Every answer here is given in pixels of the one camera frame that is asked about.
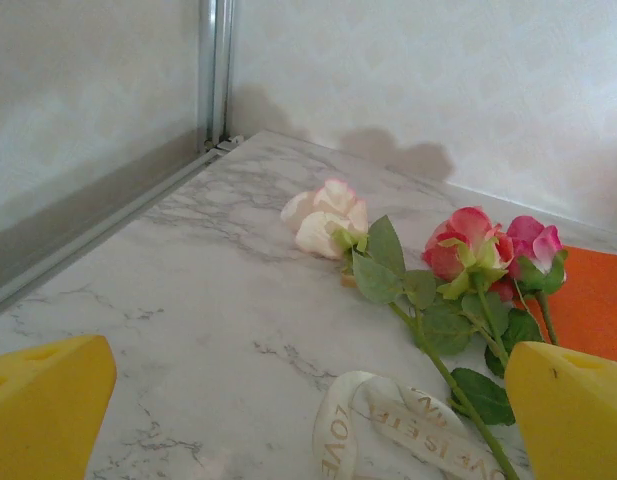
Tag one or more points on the magenta fake rose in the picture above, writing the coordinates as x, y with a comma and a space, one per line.
530, 240

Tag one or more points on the aluminium left frame post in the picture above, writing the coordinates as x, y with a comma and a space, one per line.
215, 65

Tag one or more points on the coral pink fake rose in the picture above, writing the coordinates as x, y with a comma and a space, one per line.
463, 240

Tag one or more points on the cream printed ribbon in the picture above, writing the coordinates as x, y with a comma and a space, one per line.
333, 430

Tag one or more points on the orange wrapping paper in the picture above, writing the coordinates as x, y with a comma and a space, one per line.
593, 300

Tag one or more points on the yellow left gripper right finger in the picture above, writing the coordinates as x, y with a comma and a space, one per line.
578, 420

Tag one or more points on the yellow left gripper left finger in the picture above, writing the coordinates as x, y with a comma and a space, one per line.
43, 410

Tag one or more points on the aluminium left side rail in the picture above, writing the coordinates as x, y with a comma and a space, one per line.
88, 220

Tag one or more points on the white pink-edged fake rose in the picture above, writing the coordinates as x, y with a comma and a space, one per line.
323, 220

